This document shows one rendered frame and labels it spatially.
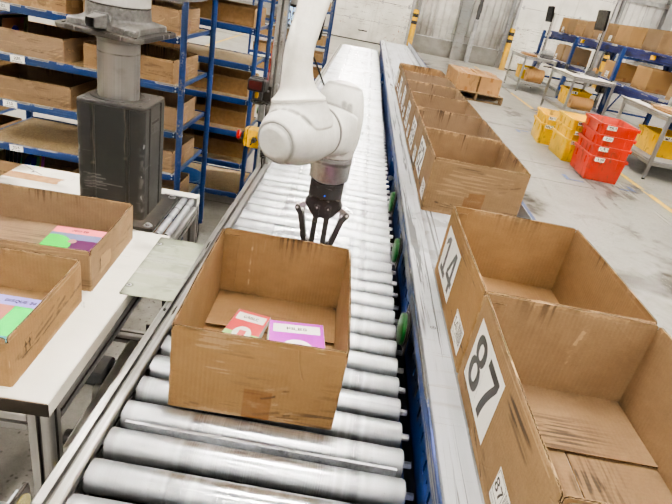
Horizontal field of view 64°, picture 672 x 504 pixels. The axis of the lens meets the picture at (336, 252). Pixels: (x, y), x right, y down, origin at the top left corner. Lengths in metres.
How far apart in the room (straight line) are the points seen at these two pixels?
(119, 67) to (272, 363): 0.93
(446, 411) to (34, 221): 1.17
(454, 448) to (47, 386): 0.68
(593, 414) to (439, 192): 0.86
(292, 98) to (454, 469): 0.66
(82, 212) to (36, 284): 0.32
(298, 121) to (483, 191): 0.84
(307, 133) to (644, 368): 0.69
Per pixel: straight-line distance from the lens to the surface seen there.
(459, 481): 0.79
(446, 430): 0.85
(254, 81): 2.08
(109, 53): 1.55
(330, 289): 1.27
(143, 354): 1.14
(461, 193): 1.67
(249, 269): 1.27
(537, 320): 0.94
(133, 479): 0.91
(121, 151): 1.56
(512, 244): 1.31
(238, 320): 1.18
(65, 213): 1.57
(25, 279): 1.30
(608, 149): 6.69
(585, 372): 1.03
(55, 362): 1.12
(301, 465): 0.93
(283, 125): 0.96
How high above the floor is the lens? 1.44
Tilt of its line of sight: 26 degrees down
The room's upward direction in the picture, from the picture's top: 11 degrees clockwise
